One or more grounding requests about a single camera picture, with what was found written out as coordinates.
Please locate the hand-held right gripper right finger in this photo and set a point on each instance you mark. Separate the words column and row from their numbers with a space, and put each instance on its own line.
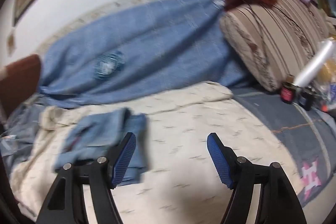
column 219, row 161

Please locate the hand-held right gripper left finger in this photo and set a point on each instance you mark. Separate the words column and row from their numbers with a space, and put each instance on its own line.
column 123, row 158

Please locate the blue denim pants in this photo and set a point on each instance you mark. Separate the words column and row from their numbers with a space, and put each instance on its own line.
column 92, row 129

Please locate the cream leaf-print blanket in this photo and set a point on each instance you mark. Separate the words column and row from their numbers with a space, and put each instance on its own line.
column 183, row 121

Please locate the grey-blue star-print bedsheet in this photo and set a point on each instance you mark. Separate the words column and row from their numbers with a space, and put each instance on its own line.
column 288, row 119

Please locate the small red bottle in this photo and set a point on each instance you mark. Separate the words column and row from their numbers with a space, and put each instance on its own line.
column 287, row 94

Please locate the small dark bottle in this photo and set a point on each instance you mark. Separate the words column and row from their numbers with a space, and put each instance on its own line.
column 305, row 99

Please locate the blue checked duvet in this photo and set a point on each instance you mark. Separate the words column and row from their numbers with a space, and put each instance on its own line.
column 157, row 43

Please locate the brown padded headboard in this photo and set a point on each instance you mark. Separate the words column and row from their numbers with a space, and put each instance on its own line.
column 18, row 82

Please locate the beige striped pillow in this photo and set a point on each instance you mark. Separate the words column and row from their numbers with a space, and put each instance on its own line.
column 275, row 37

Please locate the clear plastic film roll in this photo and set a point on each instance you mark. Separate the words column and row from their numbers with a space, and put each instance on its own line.
column 315, row 61

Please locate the yellow plastic packet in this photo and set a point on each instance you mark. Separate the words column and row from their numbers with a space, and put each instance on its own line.
column 328, row 71

